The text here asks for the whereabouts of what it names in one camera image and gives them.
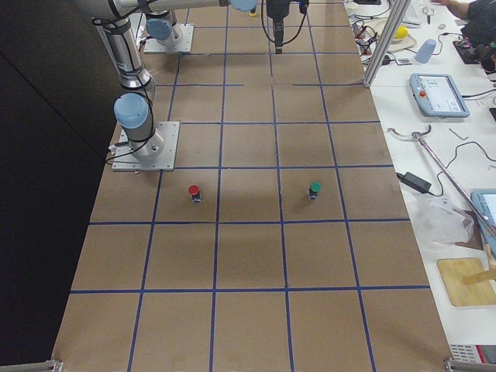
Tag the upper teach pendant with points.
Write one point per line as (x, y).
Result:
(438, 96)

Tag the clear plastic bag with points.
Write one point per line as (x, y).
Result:
(437, 220)

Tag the beige tray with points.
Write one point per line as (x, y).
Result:
(376, 26)

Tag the red push button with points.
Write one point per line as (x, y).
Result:
(195, 193)

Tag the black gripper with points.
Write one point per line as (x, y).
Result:
(277, 9)

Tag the wooden cutting board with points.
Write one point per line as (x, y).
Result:
(466, 281)

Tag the yellow push button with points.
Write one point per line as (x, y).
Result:
(252, 11)

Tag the lower teach pendant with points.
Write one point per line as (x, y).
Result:
(484, 199)

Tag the blue plastic cup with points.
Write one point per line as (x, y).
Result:
(425, 52)

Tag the yellow ball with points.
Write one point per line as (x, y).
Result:
(400, 34)

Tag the teach pendant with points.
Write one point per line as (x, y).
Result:
(484, 199)
(438, 96)

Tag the black power adapter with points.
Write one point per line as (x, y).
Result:
(414, 182)

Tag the aluminium frame post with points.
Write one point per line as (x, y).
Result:
(394, 20)

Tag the metal reacher stick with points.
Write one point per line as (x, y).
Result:
(419, 137)

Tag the green push button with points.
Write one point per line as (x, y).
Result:
(314, 189)

